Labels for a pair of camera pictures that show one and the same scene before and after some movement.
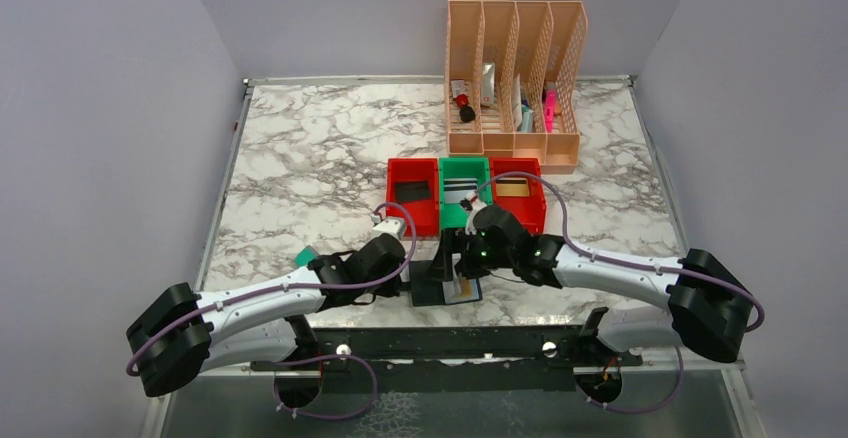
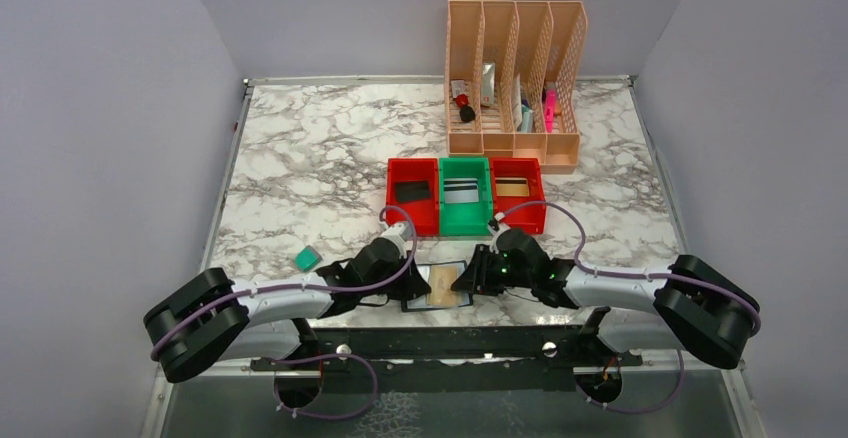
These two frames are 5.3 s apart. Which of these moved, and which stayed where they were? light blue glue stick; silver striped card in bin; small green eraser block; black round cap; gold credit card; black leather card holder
Moved: gold credit card; black leather card holder
Stayed: small green eraser block; silver striped card in bin; light blue glue stick; black round cap
